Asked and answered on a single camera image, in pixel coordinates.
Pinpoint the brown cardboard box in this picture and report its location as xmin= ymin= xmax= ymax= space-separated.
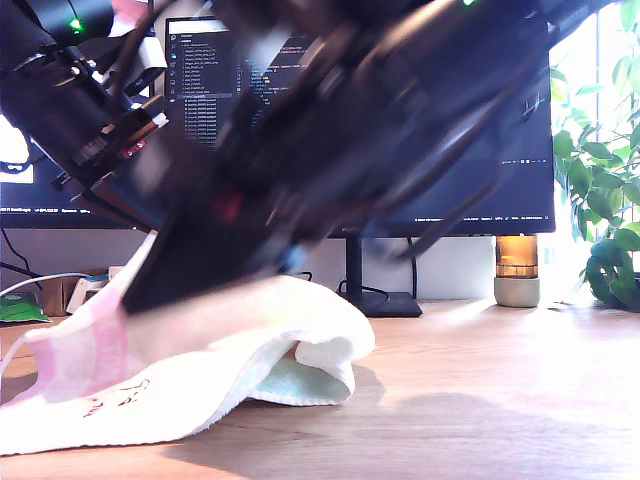
xmin=38 ymin=276 xmax=77 ymax=317

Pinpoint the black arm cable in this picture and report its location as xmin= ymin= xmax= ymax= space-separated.
xmin=384 ymin=164 xmax=504 ymax=264
xmin=107 ymin=0 xmax=174 ymax=101

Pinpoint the amber glass jar, pale base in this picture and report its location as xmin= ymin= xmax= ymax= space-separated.
xmin=493 ymin=234 xmax=542 ymax=308

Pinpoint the green plastic bag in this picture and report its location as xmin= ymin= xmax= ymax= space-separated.
xmin=0 ymin=292 xmax=54 ymax=325

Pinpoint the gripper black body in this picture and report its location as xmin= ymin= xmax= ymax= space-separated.
xmin=2 ymin=47 xmax=169 ymax=194

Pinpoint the small white box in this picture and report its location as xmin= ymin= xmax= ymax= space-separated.
xmin=66 ymin=276 xmax=111 ymax=315

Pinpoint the thin black cable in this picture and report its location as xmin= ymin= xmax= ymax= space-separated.
xmin=0 ymin=227 xmax=44 ymax=280

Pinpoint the black cable behind monitor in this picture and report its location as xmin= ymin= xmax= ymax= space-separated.
xmin=408 ymin=237 xmax=420 ymax=299

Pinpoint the white pink tea towel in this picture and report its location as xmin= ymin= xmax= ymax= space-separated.
xmin=0 ymin=230 xmax=377 ymax=457

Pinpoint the black monitor with thin bezel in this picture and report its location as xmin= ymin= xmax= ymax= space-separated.
xmin=0 ymin=112 xmax=164 ymax=232

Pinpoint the green leafy potted plant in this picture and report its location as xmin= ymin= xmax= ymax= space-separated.
xmin=548 ymin=0 xmax=640 ymax=312

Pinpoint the black cable over monitor stand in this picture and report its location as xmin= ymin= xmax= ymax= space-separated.
xmin=335 ymin=278 xmax=392 ymax=306

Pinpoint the black Huawei monitor with stand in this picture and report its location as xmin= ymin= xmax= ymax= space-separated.
xmin=164 ymin=17 xmax=557 ymax=319

